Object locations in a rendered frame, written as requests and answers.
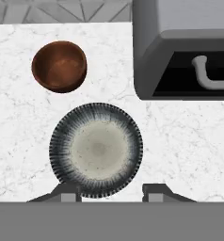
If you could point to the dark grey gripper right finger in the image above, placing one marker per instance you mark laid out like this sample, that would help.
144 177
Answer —
157 190

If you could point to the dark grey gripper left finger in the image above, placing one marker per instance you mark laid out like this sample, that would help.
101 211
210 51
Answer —
67 190

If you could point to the large grey striped bowl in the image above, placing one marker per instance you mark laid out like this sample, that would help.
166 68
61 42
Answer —
96 150

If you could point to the small brown wooden bowl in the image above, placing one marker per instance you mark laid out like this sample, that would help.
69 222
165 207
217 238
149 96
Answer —
59 66

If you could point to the grey microwave oven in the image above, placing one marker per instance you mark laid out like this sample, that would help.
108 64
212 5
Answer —
154 47

